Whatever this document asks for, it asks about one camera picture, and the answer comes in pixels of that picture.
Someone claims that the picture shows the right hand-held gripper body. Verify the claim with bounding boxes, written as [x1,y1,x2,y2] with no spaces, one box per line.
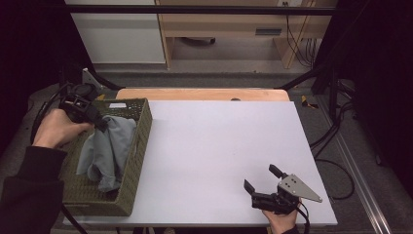
[251,174,323,215]

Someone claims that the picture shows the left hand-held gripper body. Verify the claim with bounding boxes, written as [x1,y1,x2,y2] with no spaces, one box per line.
[57,67,105,126]

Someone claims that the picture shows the grey cloth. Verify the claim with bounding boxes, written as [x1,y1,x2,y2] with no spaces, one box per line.
[75,114,137,193]

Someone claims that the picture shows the green woven basket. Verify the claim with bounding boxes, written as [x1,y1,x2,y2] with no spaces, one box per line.
[59,97,154,217]

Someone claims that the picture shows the person's right hand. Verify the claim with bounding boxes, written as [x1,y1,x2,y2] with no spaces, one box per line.
[261,200,302,234]

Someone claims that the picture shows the person's left hand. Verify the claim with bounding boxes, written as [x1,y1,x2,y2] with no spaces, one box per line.
[32,107,95,150]

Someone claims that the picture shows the yellow and black tool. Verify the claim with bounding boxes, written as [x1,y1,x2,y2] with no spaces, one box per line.
[300,95,319,110]

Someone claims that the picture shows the white cabinet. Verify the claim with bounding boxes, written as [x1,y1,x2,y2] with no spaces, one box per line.
[63,0,167,65]

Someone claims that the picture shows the black metal stand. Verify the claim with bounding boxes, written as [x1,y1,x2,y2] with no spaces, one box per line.
[274,0,374,122]

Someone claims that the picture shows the wooden table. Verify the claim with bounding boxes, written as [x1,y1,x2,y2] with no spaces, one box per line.
[115,88,291,102]

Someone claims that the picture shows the wooden desk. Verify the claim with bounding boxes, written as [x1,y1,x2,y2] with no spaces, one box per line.
[155,0,339,70]

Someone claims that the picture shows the right hand-held gripper cable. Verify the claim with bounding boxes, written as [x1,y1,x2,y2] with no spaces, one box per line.
[292,203,312,234]

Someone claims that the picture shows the hand-held gripper cable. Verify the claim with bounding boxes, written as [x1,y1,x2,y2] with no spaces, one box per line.
[292,203,312,234]
[29,82,90,234]

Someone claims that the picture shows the left hand-held gripper cable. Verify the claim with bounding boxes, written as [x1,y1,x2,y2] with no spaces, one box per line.
[29,82,90,234]

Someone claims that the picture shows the black floor cables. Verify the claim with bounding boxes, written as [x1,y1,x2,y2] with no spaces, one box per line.
[308,79,357,201]

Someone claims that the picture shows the metal floor rail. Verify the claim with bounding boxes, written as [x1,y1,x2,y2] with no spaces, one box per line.
[316,96,394,234]

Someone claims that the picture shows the black hanging cables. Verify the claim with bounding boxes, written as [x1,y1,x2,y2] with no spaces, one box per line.
[283,2,318,68]

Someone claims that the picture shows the black metal frame bar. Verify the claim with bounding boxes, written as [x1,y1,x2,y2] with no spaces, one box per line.
[66,4,339,17]

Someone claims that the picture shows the white wall socket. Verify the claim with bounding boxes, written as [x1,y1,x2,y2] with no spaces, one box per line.
[276,0,304,8]

